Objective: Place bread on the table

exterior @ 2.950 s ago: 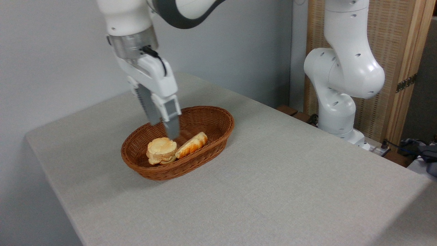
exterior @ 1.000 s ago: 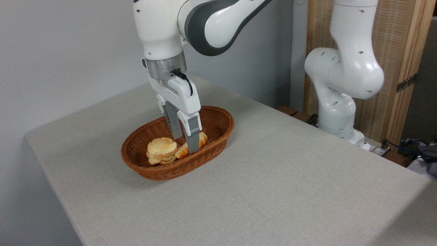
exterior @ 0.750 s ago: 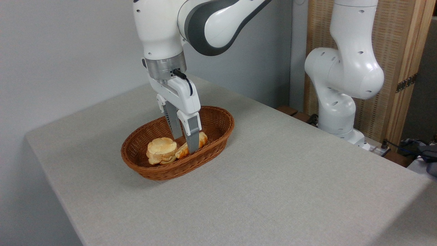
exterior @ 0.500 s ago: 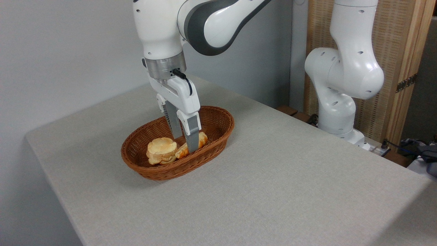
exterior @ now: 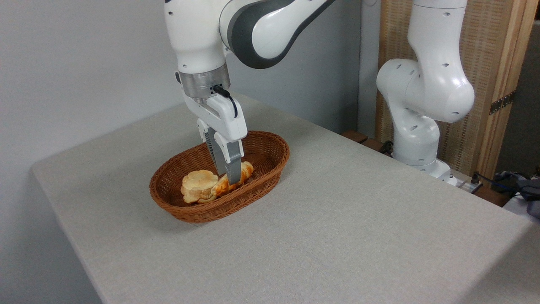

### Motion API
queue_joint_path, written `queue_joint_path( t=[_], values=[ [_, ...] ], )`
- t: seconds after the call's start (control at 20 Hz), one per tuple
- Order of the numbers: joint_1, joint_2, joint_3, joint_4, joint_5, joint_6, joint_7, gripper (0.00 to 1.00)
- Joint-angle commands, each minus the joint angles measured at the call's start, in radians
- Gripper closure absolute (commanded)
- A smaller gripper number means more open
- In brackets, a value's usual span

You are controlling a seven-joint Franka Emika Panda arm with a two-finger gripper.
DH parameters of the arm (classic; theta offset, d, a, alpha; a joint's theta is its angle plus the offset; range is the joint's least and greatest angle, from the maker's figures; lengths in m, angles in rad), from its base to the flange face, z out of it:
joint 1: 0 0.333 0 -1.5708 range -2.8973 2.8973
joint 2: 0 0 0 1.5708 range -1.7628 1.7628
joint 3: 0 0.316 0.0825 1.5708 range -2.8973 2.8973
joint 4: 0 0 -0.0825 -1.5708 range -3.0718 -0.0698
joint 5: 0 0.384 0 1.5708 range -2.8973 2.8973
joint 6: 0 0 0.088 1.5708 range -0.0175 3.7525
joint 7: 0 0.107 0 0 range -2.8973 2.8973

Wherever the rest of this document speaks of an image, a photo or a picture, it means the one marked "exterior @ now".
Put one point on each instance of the brown wicker basket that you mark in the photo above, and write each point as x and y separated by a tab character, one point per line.
261	147

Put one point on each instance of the brown wooden platform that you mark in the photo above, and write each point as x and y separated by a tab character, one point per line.
491	196

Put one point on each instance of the white power strip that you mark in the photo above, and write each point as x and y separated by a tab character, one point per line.
463	185

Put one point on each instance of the wooden woven folding screen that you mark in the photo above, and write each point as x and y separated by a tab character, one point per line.
485	46

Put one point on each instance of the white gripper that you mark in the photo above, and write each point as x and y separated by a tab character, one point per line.
230	122

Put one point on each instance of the dark metal screen hinge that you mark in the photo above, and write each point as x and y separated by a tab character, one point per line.
502	102

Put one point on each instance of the round pale bread roll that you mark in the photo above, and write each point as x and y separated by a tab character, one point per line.
198	184

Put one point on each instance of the dark grey bag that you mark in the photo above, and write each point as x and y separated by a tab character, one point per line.
530	194

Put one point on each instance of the black power plug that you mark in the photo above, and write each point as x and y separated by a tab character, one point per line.
475	179

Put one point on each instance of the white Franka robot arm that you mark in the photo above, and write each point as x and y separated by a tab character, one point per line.
426	84

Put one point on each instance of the long golden bread loaf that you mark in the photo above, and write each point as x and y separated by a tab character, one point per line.
222	185

